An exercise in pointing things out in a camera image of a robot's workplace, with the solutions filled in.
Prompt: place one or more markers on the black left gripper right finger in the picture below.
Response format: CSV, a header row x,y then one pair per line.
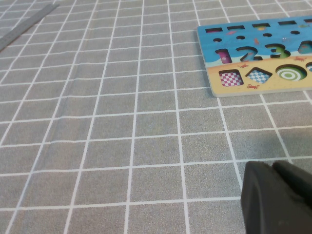
x,y
297,182

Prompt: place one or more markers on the wooden number puzzle board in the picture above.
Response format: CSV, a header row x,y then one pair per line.
x,y
268,84

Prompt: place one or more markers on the metal ruler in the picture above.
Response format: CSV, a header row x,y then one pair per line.
x,y
22,26

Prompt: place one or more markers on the grey grid tablecloth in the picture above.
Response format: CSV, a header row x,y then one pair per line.
x,y
122,122

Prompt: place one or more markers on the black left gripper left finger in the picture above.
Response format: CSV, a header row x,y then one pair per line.
x,y
265,207

